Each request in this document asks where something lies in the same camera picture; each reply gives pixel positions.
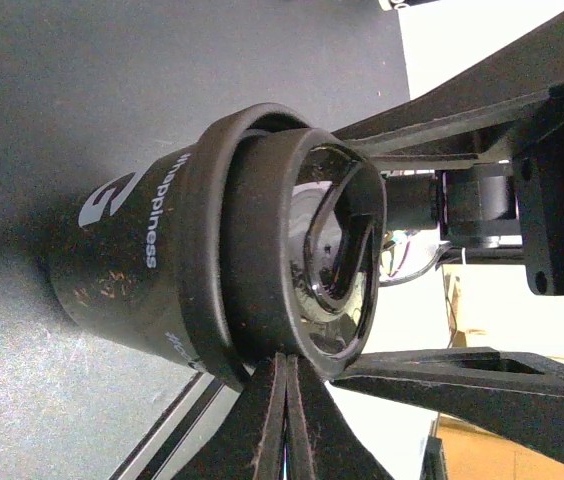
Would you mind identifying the right stack of paper cups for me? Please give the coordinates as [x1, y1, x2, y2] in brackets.
[378, 0, 429, 11]

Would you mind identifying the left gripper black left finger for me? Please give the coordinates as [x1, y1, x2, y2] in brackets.
[175, 353, 287, 479]

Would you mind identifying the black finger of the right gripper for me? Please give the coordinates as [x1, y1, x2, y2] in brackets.
[332, 348, 564, 464]

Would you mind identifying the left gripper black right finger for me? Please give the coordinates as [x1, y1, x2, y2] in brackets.
[286, 355, 391, 479]

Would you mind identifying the black plastic cup lid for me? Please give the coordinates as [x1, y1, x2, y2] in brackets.
[221, 127, 388, 380]

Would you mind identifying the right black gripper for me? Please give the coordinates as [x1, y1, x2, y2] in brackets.
[334, 11, 564, 296]

